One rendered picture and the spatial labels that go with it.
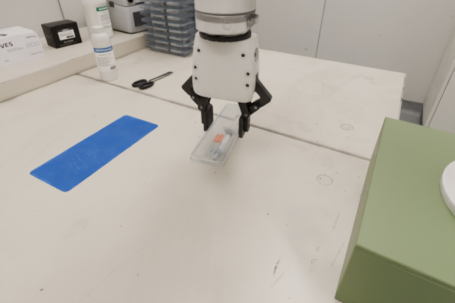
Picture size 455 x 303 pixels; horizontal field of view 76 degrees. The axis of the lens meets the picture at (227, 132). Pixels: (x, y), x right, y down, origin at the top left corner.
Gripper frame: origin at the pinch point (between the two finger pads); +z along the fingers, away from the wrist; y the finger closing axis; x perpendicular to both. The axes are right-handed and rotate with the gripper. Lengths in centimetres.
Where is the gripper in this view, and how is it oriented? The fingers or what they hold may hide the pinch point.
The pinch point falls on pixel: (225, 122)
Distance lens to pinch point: 50.3
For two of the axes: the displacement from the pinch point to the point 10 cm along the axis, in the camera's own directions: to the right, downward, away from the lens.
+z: 0.0, 8.3, 5.6
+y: -9.5, -1.8, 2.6
